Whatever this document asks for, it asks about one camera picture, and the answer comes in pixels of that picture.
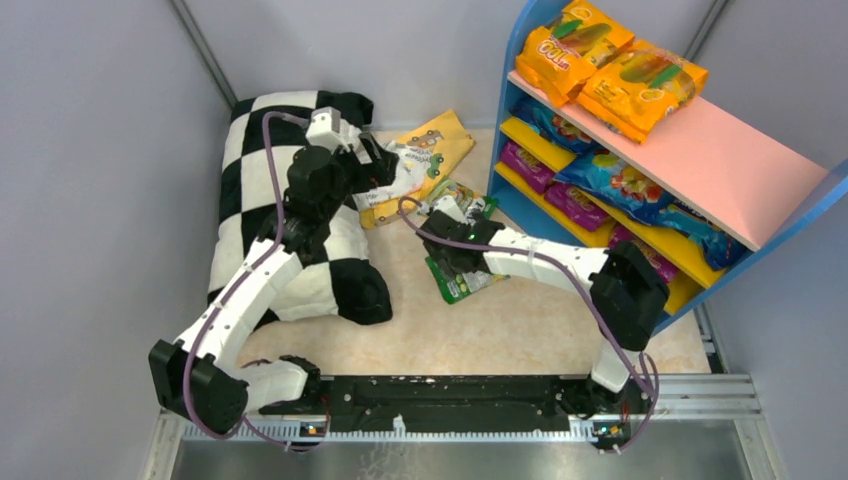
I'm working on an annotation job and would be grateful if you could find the purple candy bag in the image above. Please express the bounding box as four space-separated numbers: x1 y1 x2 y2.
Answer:
608 224 679 284
543 182 611 232
499 141 555 194

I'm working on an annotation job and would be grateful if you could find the orange candy bag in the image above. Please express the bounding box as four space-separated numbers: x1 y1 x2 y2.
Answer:
515 1 635 108

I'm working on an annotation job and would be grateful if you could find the orange candy bag floor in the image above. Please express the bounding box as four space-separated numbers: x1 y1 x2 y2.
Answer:
576 39 709 144

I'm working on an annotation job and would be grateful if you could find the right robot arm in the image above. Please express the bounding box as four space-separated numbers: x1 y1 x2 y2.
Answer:
415 211 670 399

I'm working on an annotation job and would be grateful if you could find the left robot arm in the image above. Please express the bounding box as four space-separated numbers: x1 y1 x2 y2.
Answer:
148 133 399 439

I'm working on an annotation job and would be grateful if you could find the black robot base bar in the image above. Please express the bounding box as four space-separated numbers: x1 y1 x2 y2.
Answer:
260 375 649 433

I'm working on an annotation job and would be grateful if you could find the green yellow candy bag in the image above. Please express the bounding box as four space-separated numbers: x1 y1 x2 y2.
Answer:
420 178 498 225

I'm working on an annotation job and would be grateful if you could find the blue candy bag upper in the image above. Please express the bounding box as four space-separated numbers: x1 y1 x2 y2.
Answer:
509 97 598 155

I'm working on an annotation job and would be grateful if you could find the blue candy bag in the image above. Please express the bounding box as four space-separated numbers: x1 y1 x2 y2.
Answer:
655 199 748 270
509 97 598 155
554 148 674 226

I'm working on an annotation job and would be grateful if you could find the blue candy bag middle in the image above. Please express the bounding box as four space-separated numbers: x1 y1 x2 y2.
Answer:
554 148 674 226

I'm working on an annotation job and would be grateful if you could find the blue yellow pink shelf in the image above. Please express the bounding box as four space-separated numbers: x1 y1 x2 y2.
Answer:
495 1 847 328

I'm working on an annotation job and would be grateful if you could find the blue candy bag right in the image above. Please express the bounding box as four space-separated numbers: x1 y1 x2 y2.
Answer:
655 199 748 270

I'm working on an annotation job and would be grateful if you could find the black white checkered pillow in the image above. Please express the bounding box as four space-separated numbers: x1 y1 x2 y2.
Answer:
205 89 395 327

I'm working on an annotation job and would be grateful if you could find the yellow white printed cloth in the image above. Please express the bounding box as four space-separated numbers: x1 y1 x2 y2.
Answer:
341 109 475 229

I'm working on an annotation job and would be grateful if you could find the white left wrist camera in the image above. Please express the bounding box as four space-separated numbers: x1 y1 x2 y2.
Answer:
306 107 361 152

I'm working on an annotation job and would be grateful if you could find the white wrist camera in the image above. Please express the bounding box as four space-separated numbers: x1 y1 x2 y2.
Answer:
306 107 361 152
432 195 469 224

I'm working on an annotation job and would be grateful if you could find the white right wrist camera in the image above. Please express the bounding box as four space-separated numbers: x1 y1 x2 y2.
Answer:
432 195 469 224

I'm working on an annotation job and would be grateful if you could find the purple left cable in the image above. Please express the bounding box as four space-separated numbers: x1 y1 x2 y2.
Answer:
182 111 333 454

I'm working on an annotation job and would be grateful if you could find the purple cable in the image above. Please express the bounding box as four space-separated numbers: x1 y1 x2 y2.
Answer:
182 111 333 454
396 195 662 455

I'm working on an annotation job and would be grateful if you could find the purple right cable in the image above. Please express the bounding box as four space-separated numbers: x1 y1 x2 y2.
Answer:
396 195 662 455

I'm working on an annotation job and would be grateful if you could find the grey aluminium rail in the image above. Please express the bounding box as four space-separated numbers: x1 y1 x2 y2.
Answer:
142 377 763 445

